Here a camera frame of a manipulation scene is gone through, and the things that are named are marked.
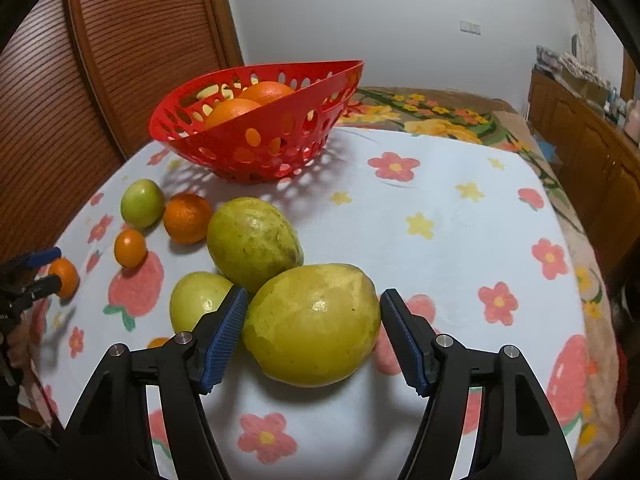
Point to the large smooth yellow-green citrus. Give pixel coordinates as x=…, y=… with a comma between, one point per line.
x=310, y=327

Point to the wooden louvered door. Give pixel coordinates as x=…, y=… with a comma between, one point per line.
x=45, y=135
x=145, y=35

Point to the small smooth orange kumquat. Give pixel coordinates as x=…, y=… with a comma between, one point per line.
x=130, y=248
x=69, y=277
x=159, y=342

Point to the spotted yellow-green citrus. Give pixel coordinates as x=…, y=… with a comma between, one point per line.
x=252, y=242

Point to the blue cloth piece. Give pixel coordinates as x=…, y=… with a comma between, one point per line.
x=547, y=150

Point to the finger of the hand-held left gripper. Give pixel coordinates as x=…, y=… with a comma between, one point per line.
x=42, y=286
x=42, y=257

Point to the large orange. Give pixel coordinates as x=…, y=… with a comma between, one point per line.
x=265, y=91
x=232, y=110

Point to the small smooth yellow-green citrus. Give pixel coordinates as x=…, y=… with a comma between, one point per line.
x=197, y=300

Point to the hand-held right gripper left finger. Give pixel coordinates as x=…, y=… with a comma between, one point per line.
x=227, y=340

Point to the pink container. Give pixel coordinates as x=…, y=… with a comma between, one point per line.
x=634, y=120

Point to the white flower-print tablecloth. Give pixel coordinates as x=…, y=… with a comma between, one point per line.
x=425, y=260

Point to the wooden sideboard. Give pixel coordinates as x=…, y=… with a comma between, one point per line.
x=590, y=160

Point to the dimpled orange mandarin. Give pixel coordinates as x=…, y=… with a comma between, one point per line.
x=187, y=219

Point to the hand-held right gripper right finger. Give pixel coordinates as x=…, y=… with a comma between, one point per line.
x=400, y=335

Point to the white wall switch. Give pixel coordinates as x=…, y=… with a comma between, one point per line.
x=470, y=26

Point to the small green round fruit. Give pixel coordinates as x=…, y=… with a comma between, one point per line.
x=142, y=203

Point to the pile of patterned cloths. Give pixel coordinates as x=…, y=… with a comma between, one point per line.
x=565, y=62

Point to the red perforated plastic basket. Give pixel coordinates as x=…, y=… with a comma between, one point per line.
x=227, y=129

